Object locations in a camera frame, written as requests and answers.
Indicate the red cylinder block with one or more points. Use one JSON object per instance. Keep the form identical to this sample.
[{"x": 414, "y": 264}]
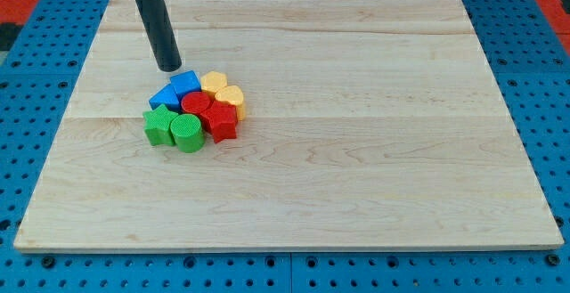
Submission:
[{"x": 195, "y": 103}]

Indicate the green star block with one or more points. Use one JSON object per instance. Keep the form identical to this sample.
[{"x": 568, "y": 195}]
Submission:
[{"x": 157, "y": 125}]

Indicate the yellow heart block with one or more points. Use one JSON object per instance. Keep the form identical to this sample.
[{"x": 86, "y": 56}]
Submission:
[{"x": 233, "y": 95}]

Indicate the green cylinder block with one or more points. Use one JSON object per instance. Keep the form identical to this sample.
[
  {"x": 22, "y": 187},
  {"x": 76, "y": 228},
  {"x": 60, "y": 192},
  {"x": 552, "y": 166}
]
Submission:
[{"x": 188, "y": 133}]

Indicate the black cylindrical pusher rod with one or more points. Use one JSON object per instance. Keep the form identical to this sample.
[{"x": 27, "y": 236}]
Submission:
[{"x": 160, "y": 34}]

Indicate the red star block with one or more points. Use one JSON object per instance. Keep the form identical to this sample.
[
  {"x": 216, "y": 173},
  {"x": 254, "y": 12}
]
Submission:
[{"x": 220, "y": 120}]

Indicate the wooden board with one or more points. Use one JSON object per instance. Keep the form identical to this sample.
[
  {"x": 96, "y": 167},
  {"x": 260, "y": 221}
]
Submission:
[{"x": 371, "y": 126}]

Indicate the blue perforated table frame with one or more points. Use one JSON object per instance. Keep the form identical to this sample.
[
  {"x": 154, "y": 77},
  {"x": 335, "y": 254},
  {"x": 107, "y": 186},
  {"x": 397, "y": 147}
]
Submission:
[{"x": 43, "y": 46}]

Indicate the yellow hexagon block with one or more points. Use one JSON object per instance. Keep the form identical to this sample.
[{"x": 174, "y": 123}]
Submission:
[{"x": 212, "y": 82}]

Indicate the blue cube block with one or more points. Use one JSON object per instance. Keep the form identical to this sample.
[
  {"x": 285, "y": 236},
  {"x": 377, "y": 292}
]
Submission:
[{"x": 185, "y": 83}]

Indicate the blue triangular block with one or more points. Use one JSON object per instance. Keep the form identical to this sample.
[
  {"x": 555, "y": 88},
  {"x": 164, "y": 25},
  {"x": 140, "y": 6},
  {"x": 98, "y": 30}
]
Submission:
[{"x": 166, "y": 96}]

